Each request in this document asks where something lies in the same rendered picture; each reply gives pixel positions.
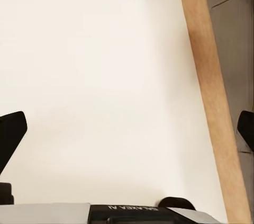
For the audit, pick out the cabinet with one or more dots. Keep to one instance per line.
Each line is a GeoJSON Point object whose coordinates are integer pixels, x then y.
{"type": "Point", "coordinates": [233, 29]}

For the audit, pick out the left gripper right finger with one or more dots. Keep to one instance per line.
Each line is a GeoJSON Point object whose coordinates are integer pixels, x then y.
{"type": "Point", "coordinates": [246, 127]}

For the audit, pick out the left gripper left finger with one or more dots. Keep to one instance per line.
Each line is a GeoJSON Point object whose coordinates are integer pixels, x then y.
{"type": "Point", "coordinates": [13, 127]}

